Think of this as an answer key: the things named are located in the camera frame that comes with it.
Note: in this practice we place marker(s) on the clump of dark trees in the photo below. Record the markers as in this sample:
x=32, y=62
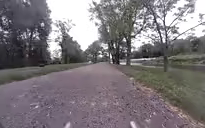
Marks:
x=70, y=50

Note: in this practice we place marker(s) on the distant trees at path end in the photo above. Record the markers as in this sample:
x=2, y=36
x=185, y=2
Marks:
x=94, y=51

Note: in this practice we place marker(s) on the group of large leafy trees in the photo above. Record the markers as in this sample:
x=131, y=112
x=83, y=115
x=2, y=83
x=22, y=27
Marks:
x=118, y=33

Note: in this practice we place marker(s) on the wood of dark trees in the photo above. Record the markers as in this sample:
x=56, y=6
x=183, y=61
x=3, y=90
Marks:
x=16, y=33

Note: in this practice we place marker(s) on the distant row of trees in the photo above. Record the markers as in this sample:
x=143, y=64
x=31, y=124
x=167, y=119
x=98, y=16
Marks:
x=190, y=45

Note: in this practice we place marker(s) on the pale strip of road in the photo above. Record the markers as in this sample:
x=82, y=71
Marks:
x=140, y=61

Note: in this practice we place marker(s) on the grass verge with dark trees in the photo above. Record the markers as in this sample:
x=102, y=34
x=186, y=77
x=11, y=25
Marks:
x=23, y=73

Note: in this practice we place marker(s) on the grass verge with slender tree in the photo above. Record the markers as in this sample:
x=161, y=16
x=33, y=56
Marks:
x=183, y=88

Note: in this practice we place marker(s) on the slender bare-branched tree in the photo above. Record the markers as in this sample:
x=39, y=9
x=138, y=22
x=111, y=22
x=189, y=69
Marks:
x=165, y=63

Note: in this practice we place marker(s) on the robot's own part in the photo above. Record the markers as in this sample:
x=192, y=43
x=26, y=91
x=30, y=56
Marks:
x=133, y=124
x=67, y=125

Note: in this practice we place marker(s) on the grey-purple gravel path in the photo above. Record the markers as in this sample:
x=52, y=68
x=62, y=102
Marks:
x=90, y=93

